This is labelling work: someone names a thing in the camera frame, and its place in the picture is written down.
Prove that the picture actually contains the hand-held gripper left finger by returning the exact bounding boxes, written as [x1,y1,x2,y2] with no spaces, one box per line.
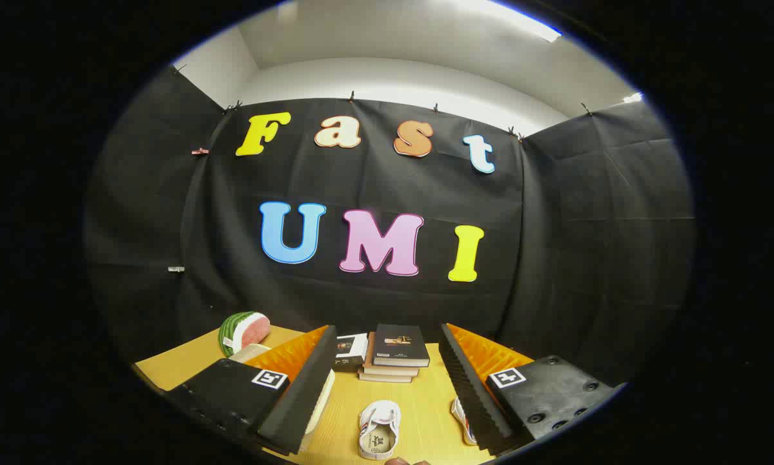
[166,325,338,456]

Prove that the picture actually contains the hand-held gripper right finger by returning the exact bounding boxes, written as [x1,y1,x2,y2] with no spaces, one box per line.
[438,322,627,457]

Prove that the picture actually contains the cream fabric storage box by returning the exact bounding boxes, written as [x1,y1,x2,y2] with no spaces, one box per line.
[229,344,336,453]

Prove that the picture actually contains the white canvas shoe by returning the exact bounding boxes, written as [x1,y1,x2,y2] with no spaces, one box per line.
[358,400,402,460]
[451,397,478,446]

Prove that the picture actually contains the white portrait cover book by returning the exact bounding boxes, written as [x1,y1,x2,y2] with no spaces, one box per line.
[333,333,369,373]

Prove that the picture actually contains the black cover book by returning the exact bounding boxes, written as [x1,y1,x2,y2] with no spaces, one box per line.
[372,324,431,369]

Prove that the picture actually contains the brown cover book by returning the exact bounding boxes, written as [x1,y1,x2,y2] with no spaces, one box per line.
[363,333,420,378]

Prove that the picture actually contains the watermelon slice toy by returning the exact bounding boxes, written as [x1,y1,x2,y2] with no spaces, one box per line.
[218,311,272,358]

